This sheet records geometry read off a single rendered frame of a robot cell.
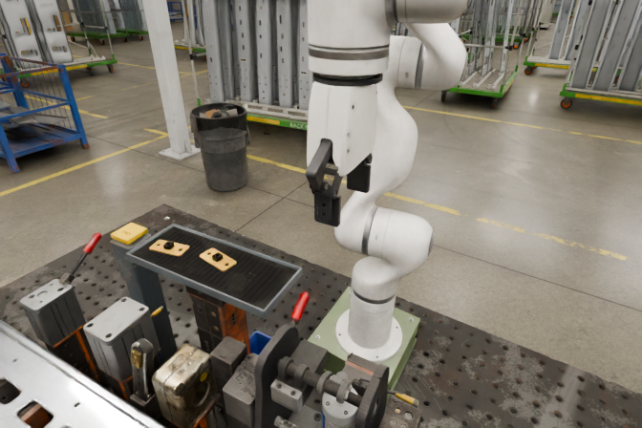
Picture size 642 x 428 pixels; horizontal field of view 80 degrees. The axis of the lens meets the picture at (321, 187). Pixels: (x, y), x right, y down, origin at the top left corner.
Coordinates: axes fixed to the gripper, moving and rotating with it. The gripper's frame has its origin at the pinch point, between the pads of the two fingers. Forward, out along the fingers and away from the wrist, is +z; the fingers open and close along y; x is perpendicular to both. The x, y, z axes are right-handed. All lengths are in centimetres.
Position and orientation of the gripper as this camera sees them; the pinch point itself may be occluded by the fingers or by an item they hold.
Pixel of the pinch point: (343, 199)
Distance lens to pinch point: 48.5
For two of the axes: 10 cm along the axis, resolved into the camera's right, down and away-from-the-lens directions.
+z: 0.0, 8.9, 4.6
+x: 8.9, 2.2, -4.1
